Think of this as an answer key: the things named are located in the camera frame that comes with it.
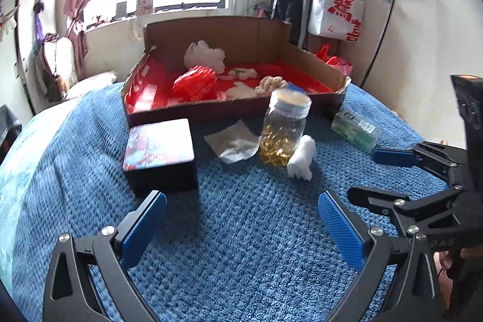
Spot white tissue sachet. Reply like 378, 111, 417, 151
204, 120, 260, 164

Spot glass jar of capsules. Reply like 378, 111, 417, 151
259, 88, 312, 167

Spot white bag red characters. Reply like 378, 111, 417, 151
308, 0, 364, 42

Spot pink red plastic bags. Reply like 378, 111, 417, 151
316, 43, 353, 77

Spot blue sponge block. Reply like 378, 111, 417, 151
286, 82, 306, 94

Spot white wardrobe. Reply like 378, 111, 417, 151
15, 0, 57, 115

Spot blue knitted blanket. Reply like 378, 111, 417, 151
1, 85, 445, 321

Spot tan round sponge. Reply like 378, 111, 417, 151
226, 82, 257, 100

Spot clear green plastic box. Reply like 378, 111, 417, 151
331, 110, 382, 153

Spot white fluffy bow scrunchie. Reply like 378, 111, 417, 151
228, 68, 258, 81

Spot black camera housing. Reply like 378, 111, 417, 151
451, 74, 483, 193

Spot brown cardboard box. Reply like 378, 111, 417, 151
121, 16, 350, 127

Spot cream crochet scrunchie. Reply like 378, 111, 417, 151
254, 76, 288, 96

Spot white sock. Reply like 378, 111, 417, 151
286, 135, 316, 181

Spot person's right hand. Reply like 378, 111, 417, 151
433, 245, 482, 310

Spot red foam net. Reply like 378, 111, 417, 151
172, 65, 217, 101

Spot chair with white cushion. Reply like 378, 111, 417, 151
34, 33, 117, 103

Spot colourful patterned black box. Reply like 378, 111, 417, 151
122, 119, 198, 198

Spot white mesh bath pouf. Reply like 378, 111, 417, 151
183, 40, 225, 74

